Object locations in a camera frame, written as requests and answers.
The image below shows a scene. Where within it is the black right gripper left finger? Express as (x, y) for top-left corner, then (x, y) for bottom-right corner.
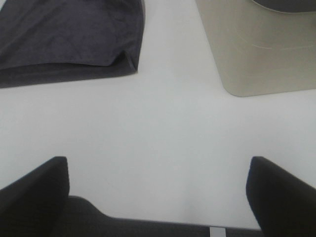
(0, 157), (70, 237)

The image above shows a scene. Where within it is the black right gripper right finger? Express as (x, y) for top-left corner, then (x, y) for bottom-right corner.
(246, 157), (316, 237)

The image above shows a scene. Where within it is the dark grey towel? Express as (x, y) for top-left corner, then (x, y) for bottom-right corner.
(0, 0), (146, 88)

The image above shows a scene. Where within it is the beige fabric storage box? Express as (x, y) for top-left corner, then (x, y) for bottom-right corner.
(197, 0), (316, 97)

